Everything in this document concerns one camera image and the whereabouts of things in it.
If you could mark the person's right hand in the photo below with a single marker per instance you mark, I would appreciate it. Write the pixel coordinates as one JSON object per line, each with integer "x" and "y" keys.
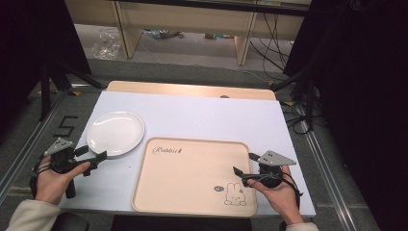
{"x": 284, "y": 200}

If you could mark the blue bundle under desk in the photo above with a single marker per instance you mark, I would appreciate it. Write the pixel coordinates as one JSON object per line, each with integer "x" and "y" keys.
{"x": 162, "y": 33}

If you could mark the black metal stand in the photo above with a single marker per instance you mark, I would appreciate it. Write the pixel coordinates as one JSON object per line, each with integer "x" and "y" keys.
{"x": 309, "y": 102}
{"x": 45, "y": 93}

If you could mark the wooden table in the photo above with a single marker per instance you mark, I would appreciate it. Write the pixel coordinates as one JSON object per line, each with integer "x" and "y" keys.
{"x": 179, "y": 88}

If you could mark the black chair seat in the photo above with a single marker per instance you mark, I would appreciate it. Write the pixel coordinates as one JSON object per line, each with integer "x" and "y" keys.
{"x": 70, "y": 222}

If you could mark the clear plastic bag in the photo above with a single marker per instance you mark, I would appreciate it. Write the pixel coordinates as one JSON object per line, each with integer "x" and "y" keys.
{"x": 106, "y": 43}

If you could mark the person's left hand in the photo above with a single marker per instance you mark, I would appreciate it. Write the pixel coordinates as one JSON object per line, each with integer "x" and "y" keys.
{"x": 51, "y": 187}

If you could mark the light wooden desk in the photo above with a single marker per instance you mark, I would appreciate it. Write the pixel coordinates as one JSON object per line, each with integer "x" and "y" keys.
{"x": 186, "y": 17}

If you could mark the white round plate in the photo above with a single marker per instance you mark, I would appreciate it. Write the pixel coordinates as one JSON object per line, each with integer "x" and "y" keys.
{"x": 115, "y": 133}

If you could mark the beige tray with rabbit print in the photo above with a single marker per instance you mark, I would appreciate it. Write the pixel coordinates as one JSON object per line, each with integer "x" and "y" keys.
{"x": 189, "y": 179}

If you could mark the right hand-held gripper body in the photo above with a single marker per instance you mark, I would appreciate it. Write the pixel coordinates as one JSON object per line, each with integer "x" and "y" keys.
{"x": 272, "y": 174}

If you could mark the white table cover board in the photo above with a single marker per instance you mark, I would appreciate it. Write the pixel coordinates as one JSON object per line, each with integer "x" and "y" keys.
{"x": 198, "y": 118}

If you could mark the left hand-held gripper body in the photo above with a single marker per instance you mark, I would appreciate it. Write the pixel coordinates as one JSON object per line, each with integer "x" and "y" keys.
{"x": 61, "y": 157}

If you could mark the black curtain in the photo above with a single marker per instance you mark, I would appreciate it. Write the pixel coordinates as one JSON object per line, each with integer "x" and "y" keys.
{"x": 29, "y": 41}
{"x": 362, "y": 96}

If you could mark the aluminium floor rail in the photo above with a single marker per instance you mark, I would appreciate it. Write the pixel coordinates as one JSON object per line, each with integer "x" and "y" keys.
{"x": 29, "y": 152}
{"x": 327, "y": 173}

